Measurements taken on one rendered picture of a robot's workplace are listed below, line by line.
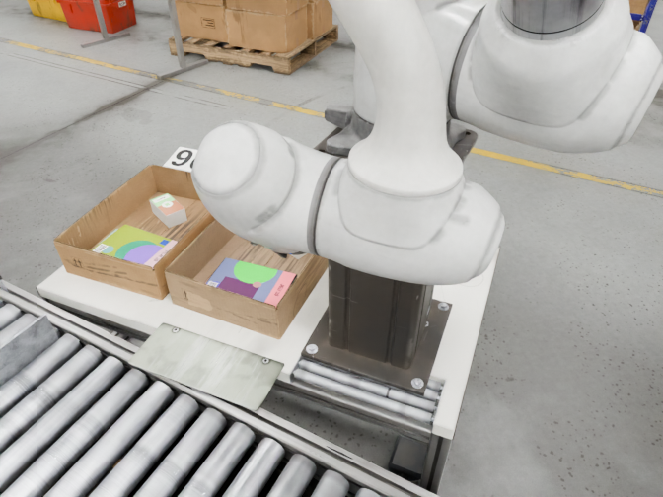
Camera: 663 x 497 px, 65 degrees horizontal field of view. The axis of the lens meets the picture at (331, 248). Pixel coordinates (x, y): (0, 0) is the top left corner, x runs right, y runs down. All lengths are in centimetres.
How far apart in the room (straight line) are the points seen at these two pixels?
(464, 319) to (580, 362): 111
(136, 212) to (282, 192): 111
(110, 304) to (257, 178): 88
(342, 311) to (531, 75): 58
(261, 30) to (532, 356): 342
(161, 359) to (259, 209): 71
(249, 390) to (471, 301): 54
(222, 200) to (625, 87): 44
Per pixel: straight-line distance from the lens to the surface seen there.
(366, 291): 94
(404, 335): 99
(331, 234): 47
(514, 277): 251
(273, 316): 107
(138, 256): 132
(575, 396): 214
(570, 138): 68
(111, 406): 111
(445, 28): 71
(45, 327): 125
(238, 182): 45
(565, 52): 61
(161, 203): 149
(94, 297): 133
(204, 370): 110
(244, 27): 472
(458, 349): 113
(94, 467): 105
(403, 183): 43
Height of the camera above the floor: 160
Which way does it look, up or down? 39 degrees down
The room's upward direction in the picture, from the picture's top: straight up
